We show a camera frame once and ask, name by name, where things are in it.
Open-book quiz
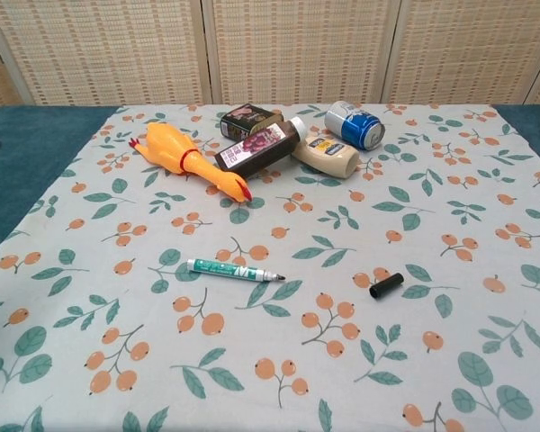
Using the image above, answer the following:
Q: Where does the green white marker pen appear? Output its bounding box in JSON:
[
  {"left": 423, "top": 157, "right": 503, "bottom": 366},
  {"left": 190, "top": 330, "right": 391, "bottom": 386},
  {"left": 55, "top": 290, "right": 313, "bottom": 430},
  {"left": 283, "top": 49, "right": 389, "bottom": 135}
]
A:
[{"left": 186, "top": 257, "right": 287, "bottom": 284}]

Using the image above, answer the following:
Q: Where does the black marker cap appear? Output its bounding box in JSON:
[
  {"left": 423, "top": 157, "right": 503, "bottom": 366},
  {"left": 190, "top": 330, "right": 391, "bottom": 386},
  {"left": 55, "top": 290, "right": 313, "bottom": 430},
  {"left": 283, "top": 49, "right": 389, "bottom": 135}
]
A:
[{"left": 368, "top": 272, "right": 405, "bottom": 301}]

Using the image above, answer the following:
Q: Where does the dark grape juice bottle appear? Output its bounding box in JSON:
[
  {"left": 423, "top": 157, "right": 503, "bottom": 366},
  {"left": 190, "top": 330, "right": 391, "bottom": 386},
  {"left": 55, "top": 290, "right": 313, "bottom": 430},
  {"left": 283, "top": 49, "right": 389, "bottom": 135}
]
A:
[{"left": 213, "top": 115, "right": 309, "bottom": 178}]

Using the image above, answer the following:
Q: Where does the beige squeeze sauce bottle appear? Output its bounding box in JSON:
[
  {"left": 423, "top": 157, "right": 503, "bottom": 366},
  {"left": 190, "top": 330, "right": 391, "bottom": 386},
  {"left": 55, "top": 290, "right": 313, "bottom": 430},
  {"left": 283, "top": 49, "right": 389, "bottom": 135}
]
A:
[{"left": 290, "top": 131, "right": 361, "bottom": 181}]

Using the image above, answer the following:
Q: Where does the dark rectangular tin box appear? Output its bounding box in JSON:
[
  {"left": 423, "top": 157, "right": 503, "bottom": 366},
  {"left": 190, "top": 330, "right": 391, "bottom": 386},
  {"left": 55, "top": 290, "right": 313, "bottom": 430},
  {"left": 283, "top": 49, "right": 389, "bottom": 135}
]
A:
[{"left": 220, "top": 103, "right": 284, "bottom": 140}]

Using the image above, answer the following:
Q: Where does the yellow rubber chicken toy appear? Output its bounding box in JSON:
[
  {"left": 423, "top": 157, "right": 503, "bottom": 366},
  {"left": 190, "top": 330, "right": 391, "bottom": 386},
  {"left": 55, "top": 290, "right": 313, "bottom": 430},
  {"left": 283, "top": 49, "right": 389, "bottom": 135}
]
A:
[{"left": 128, "top": 122, "right": 255, "bottom": 206}]

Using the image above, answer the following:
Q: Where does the blue silver drink can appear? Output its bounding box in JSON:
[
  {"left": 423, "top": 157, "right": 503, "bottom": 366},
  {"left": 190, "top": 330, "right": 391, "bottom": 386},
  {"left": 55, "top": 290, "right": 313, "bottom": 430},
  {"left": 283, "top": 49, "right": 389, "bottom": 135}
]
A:
[{"left": 323, "top": 100, "right": 385, "bottom": 152}]

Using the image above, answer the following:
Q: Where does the floral fruit print tablecloth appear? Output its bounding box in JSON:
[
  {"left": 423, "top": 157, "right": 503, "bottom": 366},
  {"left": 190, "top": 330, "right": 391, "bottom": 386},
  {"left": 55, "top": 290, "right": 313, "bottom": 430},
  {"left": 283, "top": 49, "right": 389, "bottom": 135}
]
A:
[{"left": 0, "top": 102, "right": 540, "bottom": 432}]

